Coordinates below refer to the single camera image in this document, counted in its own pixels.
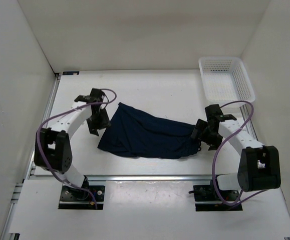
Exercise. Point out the blue label sticker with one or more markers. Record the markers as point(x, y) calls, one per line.
point(70, 73)

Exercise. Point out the white plastic basket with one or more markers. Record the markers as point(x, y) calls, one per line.
point(225, 80)

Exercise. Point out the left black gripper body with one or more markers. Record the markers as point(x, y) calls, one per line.
point(100, 120)

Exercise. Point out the aluminium right rail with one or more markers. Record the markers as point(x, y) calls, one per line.
point(250, 122)

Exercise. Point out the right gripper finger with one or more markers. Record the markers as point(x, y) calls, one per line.
point(214, 146)
point(198, 129)

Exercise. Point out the navy blue shorts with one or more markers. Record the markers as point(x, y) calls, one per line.
point(136, 134)

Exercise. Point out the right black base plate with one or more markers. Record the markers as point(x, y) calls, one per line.
point(206, 200)

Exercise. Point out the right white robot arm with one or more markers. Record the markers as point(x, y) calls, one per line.
point(229, 128)

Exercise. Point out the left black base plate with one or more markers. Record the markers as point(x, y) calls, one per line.
point(70, 199)

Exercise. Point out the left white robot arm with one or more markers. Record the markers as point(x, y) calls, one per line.
point(53, 151)

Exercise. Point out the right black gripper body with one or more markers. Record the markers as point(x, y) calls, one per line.
point(210, 136)

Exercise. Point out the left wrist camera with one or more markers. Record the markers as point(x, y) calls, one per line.
point(96, 95)

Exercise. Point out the aluminium front rail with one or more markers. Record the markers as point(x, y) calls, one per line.
point(191, 177)

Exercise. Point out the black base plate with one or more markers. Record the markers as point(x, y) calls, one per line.
point(70, 199)
point(206, 200)

